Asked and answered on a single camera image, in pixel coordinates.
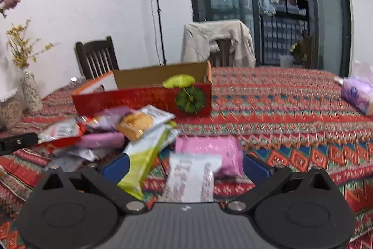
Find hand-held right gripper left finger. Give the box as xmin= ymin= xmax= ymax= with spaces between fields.
xmin=42 ymin=153 xmax=146 ymax=214

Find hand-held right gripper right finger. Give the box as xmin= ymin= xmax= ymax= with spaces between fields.
xmin=224 ymin=153 xmax=333 ymax=214

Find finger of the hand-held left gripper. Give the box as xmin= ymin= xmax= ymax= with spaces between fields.
xmin=0 ymin=132 xmax=39 ymax=156

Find green white snack packet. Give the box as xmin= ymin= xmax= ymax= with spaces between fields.
xmin=117 ymin=121 xmax=180 ymax=200

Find white cookie snack packet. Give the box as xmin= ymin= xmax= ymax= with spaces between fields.
xmin=116 ymin=105 xmax=175 ymax=141

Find pink snack packet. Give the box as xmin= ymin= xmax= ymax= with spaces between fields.
xmin=175 ymin=135 xmax=244 ymax=178

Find white pink-print snack packet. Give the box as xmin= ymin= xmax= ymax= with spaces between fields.
xmin=162 ymin=153 xmax=223 ymax=203

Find red cardboard box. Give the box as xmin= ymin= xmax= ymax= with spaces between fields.
xmin=72 ymin=60 xmax=213 ymax=118

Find white crumpled snack packet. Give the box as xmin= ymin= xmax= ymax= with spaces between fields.
xmin=49 ymin=147 xmax=100 ymax=171

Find red orange snack packet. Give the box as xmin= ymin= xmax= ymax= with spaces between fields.
xmin=39 ymin=117 xmax=88 ymax=154

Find pale lilac snack packet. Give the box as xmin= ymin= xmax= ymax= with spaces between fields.
xmin=87 ymin=106 xmax=137 ymax=133

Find patterned white vase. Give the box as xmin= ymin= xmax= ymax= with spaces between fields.
xmin=20 ymin=68 xmax=44 ymax=113

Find yellow flower branches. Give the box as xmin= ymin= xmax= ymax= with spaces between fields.
xmin=6 ymin=20 xmax=60 ymax=69

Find lime green snack packet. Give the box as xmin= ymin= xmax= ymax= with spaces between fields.
xmin=162 ymin=74 xmax=196 ymax=89

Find dark wooden chair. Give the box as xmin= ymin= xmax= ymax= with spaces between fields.
xmin=75 ymin=36 xmax=120 ymax=80

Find brown wooden chair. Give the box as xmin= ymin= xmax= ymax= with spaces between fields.
xmin=208 ymin=39 xmax=234 ymax=67

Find purple tissue pack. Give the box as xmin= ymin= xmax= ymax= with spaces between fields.
xmin=340 ymin=61 xmax=373 ymax=115

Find balcony potted plant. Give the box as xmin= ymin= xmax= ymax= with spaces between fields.
xmin=290 ymin=30 xmax=314 ymax=67

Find beige jacket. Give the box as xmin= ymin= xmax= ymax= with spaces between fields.
xmin=182 ymin=20 xmax=257 ymax=67

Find black framed glass door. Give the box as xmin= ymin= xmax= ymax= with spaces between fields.
xmin=185 ymin=0 xmax=353 ymax=77

